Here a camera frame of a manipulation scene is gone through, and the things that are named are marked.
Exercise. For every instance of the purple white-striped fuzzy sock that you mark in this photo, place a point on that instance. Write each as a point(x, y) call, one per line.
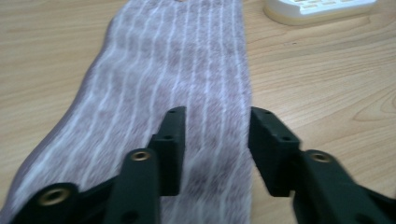
point(162, 93)

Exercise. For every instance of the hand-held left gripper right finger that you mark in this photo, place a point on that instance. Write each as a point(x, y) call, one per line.
point(272, 152)

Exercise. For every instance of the white plastic tray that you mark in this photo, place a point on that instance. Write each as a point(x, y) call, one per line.
point(317, 11)

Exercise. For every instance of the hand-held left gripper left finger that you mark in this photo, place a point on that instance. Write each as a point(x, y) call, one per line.
point(169, 155)

